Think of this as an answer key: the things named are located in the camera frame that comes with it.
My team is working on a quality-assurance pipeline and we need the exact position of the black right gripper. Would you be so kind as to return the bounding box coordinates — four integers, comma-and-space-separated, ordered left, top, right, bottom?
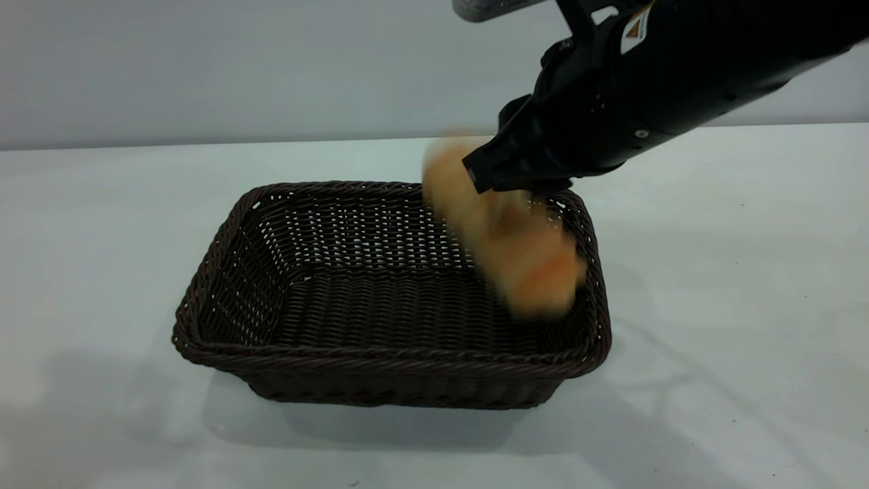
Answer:
462, 26, 680, 200

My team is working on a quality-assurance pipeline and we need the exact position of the striped orange bread roll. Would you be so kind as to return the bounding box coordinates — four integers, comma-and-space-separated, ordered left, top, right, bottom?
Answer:
421, 133, 589, 320

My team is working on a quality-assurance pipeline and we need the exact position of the dark brown wicker basket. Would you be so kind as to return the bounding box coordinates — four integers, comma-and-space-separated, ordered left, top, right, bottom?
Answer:
172, 180, 612, 410

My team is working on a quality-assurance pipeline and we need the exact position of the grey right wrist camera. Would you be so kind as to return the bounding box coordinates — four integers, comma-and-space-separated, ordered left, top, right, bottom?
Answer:
452, 0, 547, 23

